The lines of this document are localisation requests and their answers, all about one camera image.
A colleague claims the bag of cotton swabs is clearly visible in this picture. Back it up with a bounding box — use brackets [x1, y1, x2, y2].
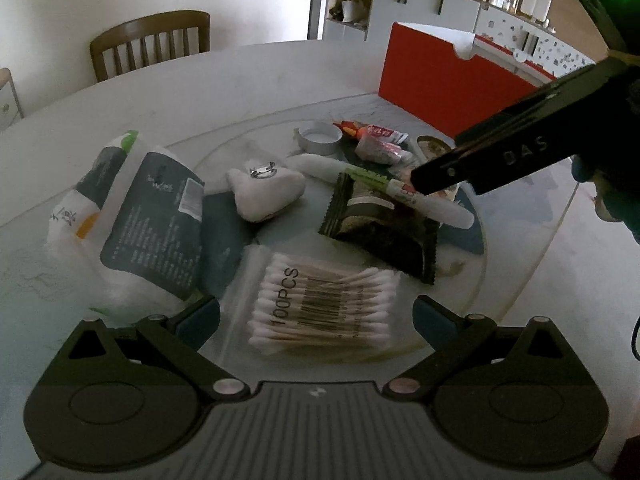
[220, 245, 402, 362]

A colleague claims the person's right hand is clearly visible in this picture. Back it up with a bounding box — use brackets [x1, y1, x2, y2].
[571, 152, 640, 243]

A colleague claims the silver tape roll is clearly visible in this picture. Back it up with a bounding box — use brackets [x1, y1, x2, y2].
[293, 122, 344, 154]

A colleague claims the wooden slat-back chair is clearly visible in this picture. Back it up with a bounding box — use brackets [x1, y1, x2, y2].
[89, 10, 211, 84]

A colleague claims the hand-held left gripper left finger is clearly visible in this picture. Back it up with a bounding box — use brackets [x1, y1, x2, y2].
[37, 296, 252, 402]

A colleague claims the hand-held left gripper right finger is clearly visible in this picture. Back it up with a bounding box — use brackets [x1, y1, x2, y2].
[382, 296, 591, 402]

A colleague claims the small open tin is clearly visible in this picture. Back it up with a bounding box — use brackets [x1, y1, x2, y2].
[415, 133, 457, 162]

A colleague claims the white marker pen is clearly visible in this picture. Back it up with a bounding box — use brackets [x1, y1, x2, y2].
[290, 153, 475, 229]

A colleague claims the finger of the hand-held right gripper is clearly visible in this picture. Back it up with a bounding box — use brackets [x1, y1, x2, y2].
[409, 57, 640, 196]

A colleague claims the white speckled cabinet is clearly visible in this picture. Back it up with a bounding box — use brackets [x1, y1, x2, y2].
[322, 0, 597, 82]

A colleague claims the red and white cardboard box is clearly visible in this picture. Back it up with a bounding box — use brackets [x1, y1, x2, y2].
[377, 22, 598, 142]

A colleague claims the white tooth plush with pin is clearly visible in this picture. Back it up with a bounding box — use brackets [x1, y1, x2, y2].
[225, 157, 306, 223]

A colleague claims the white tissue packet dark label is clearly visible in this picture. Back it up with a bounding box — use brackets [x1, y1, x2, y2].
[45, 130, 207, 313]

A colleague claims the dark green snack packet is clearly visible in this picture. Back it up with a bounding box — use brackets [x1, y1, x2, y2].
[318, 172, 441, 284]

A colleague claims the pink and white tube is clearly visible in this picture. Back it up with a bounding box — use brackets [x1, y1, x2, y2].
[354, 137, 420, 164]

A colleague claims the small red tube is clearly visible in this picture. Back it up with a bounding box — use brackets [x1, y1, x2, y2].
[332, 120, 372, 139]

